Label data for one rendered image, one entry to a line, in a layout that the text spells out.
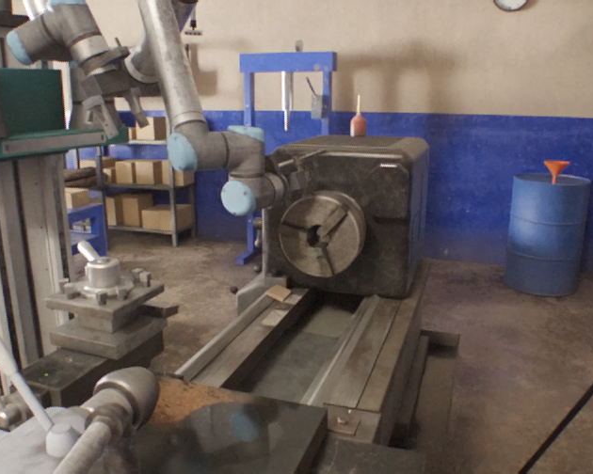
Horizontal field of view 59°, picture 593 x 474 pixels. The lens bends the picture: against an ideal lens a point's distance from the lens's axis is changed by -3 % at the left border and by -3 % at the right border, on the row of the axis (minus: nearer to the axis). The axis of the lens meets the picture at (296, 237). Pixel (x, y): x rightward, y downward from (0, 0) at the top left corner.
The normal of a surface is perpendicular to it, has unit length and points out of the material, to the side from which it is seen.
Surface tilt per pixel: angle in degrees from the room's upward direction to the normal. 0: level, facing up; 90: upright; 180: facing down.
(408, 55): 90
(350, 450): 0
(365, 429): 0
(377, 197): 90
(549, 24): 90
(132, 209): 90
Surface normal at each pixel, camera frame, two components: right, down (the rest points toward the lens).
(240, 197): -0.50, 0.33
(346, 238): -0.33, 0.25
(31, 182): 0.89, 0.12
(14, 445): 0.00, -0.97
